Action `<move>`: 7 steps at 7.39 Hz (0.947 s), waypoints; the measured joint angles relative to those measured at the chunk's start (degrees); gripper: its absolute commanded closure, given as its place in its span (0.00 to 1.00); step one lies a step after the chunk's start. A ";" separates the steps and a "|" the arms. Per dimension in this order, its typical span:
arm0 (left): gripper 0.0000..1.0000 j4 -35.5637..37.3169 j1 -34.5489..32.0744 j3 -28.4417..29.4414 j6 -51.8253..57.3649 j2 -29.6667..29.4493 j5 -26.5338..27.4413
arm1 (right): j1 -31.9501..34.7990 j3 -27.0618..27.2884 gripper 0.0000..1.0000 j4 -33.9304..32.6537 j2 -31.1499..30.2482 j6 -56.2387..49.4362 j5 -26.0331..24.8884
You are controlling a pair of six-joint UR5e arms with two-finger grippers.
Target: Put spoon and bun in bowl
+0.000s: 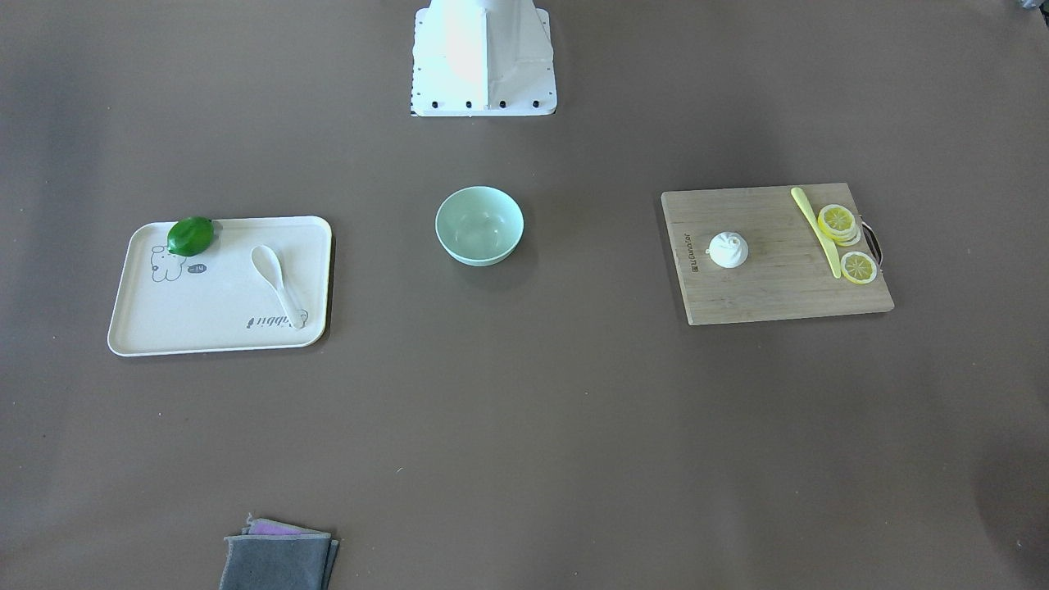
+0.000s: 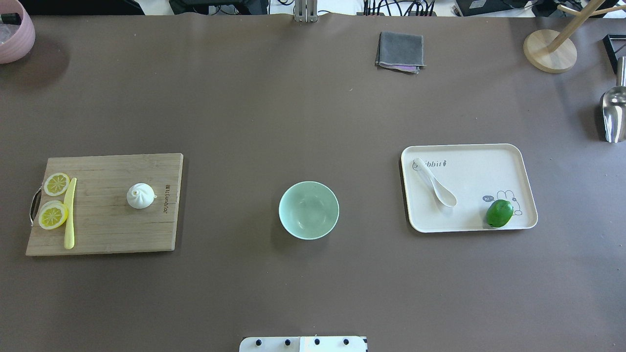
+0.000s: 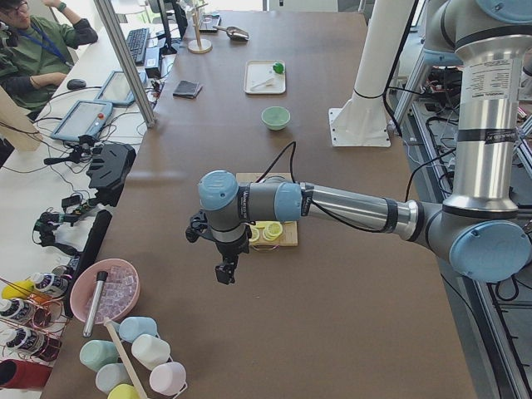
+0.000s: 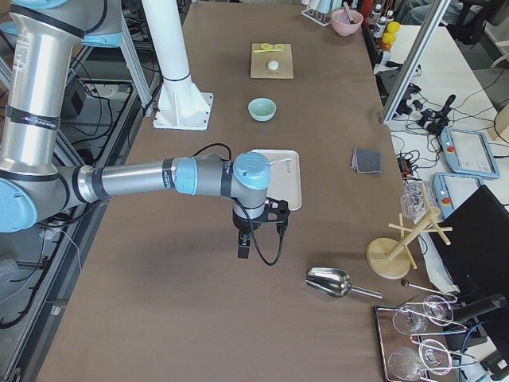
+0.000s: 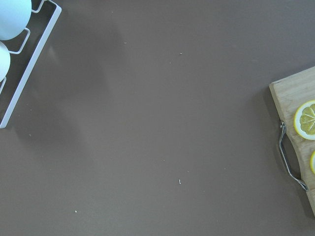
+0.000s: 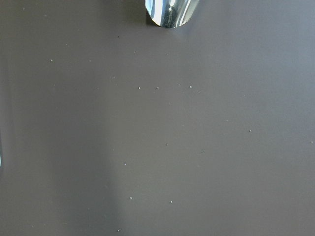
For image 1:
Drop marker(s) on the white ceramic spoon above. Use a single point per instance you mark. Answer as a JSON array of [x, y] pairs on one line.
[[266, 263]]

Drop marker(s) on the cream rectangular tray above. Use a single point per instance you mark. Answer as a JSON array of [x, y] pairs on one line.
[[217, 301]]

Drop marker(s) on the bamboo cutting board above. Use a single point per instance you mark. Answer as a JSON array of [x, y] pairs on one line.
[[785, 275]]

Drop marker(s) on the grey folded cloth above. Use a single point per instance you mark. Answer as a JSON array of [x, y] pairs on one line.
[[301, 561]]

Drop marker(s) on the metal cutting board handle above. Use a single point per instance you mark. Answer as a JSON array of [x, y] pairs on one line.
[[872, 242]]

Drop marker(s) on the lemon slice of stack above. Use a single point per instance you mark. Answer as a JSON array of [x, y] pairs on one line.
[[850, 238], [835, 220]]

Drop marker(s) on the top lemon slice of stack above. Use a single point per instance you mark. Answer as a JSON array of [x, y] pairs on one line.
[[835, 220]]

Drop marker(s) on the lemon slice near knife tip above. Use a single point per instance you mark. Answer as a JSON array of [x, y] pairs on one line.
[[859, 268]]

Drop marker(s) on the yellow plastic knife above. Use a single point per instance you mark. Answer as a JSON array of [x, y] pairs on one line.
[[829, 246]]

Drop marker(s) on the green lime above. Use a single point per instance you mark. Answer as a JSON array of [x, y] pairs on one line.
[[190, 236]]

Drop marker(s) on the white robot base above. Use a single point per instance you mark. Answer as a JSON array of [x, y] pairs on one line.
[[483, 59]]

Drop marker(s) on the light green bowl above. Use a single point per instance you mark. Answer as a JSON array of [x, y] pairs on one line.
[[479, 226]]

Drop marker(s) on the lower lemon slice of stack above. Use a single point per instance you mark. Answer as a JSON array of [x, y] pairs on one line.
[[850, 238]]

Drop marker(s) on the purple cloth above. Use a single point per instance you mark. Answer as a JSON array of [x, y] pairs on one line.
[[264, 526]]

